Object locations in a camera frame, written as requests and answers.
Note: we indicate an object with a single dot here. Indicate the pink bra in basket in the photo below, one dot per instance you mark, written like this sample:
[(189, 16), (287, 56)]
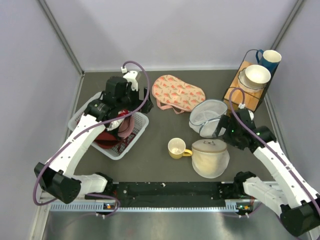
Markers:
[(126, 127)]

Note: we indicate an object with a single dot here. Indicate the pink tulip print laundry bag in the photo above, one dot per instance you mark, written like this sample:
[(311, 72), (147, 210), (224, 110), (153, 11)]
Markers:
[(171, 92)]

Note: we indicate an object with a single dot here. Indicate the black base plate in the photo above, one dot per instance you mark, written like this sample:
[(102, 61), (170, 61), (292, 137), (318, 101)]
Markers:
[(176, 194)]

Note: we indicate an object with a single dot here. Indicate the dark red bra in basket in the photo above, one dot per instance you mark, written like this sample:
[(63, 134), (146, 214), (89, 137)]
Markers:
[(106, 140)]

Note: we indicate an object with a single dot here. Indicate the beige cylindrical mesh laundry bag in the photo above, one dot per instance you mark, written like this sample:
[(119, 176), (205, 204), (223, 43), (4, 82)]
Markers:
[(210, 157)]

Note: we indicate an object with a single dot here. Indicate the white scalloped plate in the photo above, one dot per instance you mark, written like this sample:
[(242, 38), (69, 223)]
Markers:
[(244, 84)]

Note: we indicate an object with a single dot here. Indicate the black wire wooden shelf rack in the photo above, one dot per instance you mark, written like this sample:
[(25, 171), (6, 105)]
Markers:
[(252, 100)]

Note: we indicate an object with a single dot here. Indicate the grey slotted cable duct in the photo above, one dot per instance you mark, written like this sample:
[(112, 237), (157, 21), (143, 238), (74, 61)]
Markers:
[(104, 207)]

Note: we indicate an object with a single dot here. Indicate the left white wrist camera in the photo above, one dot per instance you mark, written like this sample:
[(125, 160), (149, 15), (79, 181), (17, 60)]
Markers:
[(131, 77)]

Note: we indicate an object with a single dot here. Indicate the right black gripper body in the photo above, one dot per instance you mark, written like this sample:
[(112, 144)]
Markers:
[(231, 134)]

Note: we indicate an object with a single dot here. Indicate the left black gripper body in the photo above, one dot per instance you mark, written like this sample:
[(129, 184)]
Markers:
[(131, 101)]

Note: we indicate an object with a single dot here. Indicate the white blue-trimmed mesh laundry bag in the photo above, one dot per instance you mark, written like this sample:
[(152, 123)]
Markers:
[(205, 117)]

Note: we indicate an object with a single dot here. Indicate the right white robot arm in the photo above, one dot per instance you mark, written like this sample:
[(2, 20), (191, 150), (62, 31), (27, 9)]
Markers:
[(297, 204)]

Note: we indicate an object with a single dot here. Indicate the white plastic basket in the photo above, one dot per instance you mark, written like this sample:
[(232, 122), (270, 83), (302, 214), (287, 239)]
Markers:
[(118, 151)]

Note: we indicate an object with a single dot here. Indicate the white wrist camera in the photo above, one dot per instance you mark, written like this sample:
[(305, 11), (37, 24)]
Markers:
[(244, 113), (131, 77)]

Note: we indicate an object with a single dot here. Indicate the white red garment in basket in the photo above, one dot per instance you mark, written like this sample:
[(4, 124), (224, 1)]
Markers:
[(115, 124)]

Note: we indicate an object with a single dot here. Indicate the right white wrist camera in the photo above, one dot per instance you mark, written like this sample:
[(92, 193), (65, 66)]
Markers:
[(244, 113)]

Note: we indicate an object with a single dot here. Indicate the yellow mug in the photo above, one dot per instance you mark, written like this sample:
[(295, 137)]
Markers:
[(177, 149)]

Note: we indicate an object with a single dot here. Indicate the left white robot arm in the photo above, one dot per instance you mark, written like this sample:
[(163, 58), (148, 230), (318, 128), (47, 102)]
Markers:
[(57, 176)]

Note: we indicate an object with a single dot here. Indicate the blue mug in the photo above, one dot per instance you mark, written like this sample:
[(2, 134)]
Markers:
[(270, 59)]

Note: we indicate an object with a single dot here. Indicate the white ceramic bowl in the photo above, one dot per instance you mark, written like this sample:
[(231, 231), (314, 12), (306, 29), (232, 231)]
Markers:
[(257, 76)]

